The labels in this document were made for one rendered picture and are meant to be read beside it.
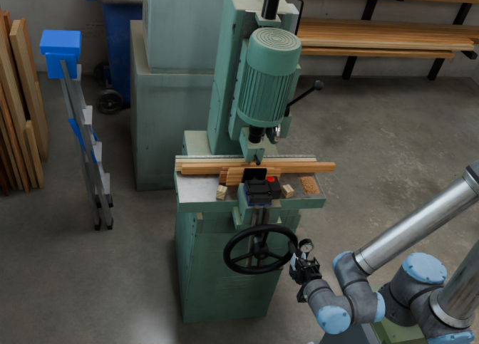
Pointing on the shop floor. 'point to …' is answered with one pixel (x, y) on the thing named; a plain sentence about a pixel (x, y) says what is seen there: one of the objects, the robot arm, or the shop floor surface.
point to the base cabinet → (221, 274)
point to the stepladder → (78, 115)
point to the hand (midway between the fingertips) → (294, 260)
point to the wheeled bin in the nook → (116, 42)
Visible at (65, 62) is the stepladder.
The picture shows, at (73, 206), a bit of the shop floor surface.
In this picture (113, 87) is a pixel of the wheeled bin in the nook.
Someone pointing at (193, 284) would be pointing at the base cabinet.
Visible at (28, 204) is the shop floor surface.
